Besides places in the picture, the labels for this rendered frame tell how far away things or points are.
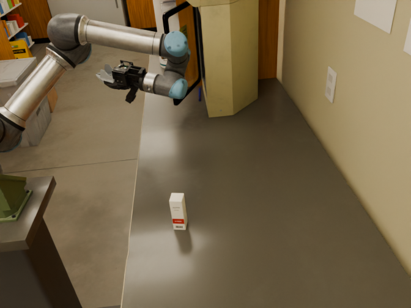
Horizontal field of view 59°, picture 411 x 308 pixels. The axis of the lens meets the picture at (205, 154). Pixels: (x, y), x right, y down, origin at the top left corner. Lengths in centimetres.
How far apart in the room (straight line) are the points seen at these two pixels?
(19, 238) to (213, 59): 95
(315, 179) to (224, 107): 56
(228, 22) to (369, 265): 98
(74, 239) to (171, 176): 139
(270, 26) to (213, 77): 50
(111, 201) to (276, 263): 191
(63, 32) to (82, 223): 161
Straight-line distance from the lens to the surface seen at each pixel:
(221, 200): 118
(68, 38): 133
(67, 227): 268
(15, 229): 128
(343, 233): 111
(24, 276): 146
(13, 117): 143
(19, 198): 134
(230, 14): 150
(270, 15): 192
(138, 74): 137
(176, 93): 133
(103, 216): 267
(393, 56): 105
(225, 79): 157
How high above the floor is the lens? 171
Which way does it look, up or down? 34 degrees down
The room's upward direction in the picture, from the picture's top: 5 degrees counter-clockwise
